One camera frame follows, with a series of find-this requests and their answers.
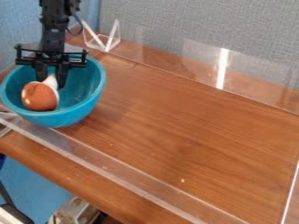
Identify white and brown toy mushroom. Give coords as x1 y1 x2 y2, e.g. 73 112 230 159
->
22 73 61 111

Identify white power strip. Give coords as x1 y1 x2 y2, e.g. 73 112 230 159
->
47 197 101 224

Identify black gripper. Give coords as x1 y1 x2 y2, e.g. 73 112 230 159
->
14 0 89 88

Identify blue plastic bowl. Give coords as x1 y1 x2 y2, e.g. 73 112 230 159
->
0 57 109 128

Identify clear acrylic barrier wall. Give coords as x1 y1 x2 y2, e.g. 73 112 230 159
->
0 19 299 224

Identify black and white object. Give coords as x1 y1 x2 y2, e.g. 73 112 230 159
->
0 182 35 224

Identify black cable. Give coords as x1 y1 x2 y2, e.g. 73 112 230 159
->
66 11 87 37

